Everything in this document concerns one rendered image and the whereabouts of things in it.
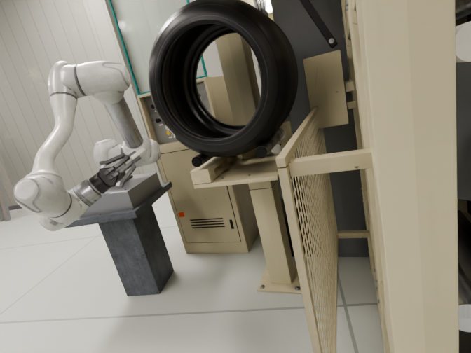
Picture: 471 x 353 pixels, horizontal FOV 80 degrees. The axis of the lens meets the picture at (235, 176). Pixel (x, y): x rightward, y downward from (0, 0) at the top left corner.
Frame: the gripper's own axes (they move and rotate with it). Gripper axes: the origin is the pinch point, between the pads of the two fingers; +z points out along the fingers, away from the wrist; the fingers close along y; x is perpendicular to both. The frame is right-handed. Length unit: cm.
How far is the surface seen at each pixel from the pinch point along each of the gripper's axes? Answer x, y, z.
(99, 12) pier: -261, -243, 95
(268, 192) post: -27, 52, 39
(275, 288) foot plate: -47, 99, 10
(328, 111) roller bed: 11, 37, 71
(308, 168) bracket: 69, 37, 18
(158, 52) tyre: 14.8, -21.9, 29.0
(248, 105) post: -12, 11, 56
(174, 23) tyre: 22.5, -23.3, 37.8
